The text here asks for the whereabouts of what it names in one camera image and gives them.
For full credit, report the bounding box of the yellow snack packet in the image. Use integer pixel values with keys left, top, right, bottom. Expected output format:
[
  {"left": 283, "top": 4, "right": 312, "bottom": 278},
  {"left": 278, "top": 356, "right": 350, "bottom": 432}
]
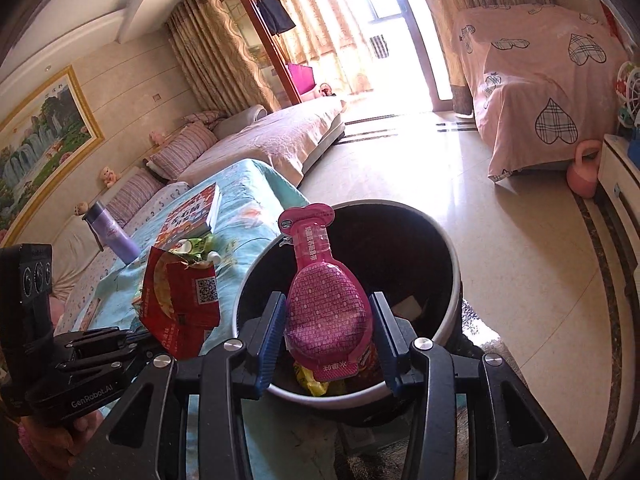
[{"left": 292, "top": 362, "right": 331, "bottom": 397}]

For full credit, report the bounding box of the white mesh ball toy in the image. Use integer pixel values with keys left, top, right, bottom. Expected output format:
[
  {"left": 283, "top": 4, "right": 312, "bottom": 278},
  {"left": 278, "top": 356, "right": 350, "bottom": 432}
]
[{"left": 615, "top": 61, "right": 640, "bottom": 126}]

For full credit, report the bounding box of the pink pouch packet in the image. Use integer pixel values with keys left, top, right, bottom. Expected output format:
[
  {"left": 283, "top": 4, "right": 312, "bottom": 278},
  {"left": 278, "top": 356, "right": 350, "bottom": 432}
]
[{"left": 276, "top": 202, "right": 375, "bottom": 378}]

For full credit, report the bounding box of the dark hanging garment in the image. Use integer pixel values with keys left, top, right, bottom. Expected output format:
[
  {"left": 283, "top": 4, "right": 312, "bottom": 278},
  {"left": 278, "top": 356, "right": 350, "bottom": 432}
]
[{"left": 255, "top": 0, "right": 297, "bottom": 36}]

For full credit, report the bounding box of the phone in orange case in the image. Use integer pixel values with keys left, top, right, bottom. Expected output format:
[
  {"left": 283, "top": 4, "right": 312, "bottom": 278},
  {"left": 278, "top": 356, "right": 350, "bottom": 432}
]
[{"left": 79, "top": 297, "right": 103, "bottom": 332}]

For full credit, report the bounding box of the pink heart print cover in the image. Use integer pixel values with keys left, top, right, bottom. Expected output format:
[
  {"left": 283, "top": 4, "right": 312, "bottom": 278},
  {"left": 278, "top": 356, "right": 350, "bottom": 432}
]
[{"left": 452, "top": 2, "right": 632, "bottom": 184}]

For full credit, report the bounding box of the white sofa pillow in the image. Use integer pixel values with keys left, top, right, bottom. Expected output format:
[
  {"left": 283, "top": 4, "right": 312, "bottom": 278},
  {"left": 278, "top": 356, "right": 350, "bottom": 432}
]
[{"left": 52, "top": 217, "right": 108, "bottom": 301}]

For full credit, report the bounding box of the striped pink pillow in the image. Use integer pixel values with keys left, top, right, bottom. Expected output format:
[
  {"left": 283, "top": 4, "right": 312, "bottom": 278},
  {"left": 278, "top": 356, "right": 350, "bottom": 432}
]
[
  {"left": 107, "top": 167, "right": 166, "bottom": 228},
  {"left": 182, "top": 110, "right": 226, "bottom": 131},
  {"left": 150, "top": 121, "right": 219, "bottom": 181}
]

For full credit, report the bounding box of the white trash bin black liner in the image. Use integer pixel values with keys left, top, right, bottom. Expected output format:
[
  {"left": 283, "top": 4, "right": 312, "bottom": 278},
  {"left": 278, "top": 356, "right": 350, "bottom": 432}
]
[{"left": 234, "top": 200, "right": 462, "bottom": 408}]

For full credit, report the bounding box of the green and white wrapper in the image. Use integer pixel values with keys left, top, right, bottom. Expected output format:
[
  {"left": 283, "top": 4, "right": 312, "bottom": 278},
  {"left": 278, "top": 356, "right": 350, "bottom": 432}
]
[{"left": 167, "top": 237, "right": 221, "bottom": 266}]

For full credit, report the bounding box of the covered corner sofa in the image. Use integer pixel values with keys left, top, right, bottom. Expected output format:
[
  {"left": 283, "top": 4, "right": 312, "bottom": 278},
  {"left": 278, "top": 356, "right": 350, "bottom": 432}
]
[{"left": 50, "top": 97, "right": 347, "bottom": 306}]

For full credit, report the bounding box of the framed landscape painting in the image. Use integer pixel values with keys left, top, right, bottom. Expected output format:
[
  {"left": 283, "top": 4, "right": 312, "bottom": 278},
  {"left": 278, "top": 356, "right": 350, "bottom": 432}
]
[{"left": 0, "top": 65, "right": 106, "bottom": 247}]

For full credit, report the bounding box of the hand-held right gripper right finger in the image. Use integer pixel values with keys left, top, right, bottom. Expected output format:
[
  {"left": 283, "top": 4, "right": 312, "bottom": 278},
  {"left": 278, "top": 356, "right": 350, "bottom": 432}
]
[{"left": 367, "top": 291, "right": 588, "bottom": 480}]

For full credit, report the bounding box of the sheer yellow curtain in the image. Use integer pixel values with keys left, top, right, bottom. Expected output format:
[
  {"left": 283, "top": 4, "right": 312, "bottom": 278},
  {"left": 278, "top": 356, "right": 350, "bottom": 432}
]
[{"left": 250, "top": 0, "right": 372, "bottom": 96}]

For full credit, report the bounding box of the cream low cabinet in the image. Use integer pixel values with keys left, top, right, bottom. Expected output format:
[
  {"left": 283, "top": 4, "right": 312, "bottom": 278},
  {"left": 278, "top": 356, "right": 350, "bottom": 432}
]
[{"left": 597, "top": 132, "right": 640, "bottom": 321}]

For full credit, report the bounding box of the red illustrated book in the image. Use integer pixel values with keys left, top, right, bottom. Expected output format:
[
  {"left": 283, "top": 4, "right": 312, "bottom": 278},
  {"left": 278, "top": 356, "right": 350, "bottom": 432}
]
[{"left": 154, "top": 182, "right": 223, "bottom": 251}]

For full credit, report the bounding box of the red snack wrapper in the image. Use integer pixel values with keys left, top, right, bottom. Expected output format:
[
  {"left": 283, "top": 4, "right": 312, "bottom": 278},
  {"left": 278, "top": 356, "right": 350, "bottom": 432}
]
[{"left": 139, "top": 246, "right": 222, "bottom": 361}]

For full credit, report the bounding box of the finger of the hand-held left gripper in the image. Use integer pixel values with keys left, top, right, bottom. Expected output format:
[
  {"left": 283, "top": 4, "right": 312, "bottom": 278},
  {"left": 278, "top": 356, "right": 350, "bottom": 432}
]
[
  {"left": 56, "top": 347, "right": 157, "bottom": 382},
  {"left": 65, "top": 327, "right": 152, "bottom": 357}
]

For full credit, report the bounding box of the purple thermos bottle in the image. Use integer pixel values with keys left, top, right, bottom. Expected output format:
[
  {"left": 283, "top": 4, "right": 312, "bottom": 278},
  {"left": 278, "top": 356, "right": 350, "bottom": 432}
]
[{"left": 82, "top": 201, "right": 142, "bottom": 265}]

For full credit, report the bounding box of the pink kettlebell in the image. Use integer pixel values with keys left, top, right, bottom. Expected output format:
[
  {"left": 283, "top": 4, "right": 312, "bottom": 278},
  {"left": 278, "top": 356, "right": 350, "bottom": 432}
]
[{"left": 566, "top": 140, "right": 604, "bottom": 201}]

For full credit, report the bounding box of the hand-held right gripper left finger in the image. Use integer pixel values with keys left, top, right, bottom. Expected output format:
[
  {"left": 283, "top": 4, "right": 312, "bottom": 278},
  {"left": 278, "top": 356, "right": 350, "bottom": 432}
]
[{"left": 80, "top": 290, "right": 288, "bottom": 480}]

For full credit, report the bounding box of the person's left hand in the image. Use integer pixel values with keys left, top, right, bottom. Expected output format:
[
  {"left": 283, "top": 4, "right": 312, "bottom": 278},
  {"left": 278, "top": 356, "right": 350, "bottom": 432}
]
[{"left": 17, "top": 404, "right": 109, "bottom": 480}]

